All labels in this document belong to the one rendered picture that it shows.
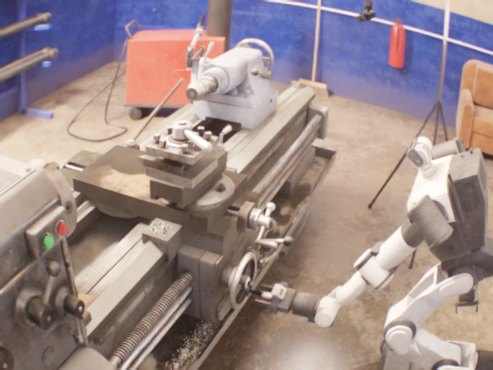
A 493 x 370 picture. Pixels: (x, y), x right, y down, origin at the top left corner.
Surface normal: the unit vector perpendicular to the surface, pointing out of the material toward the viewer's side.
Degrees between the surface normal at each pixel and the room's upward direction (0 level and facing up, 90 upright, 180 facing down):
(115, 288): 36
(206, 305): 90
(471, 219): 95
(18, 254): 90
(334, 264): 0
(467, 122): 90
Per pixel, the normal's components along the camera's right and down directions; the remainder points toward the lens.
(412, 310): -0.33, 0.44
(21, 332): 0.92, 0.22
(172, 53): -0.04, 0.47
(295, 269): 0.05, -0.88
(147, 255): 0.59, -0.58
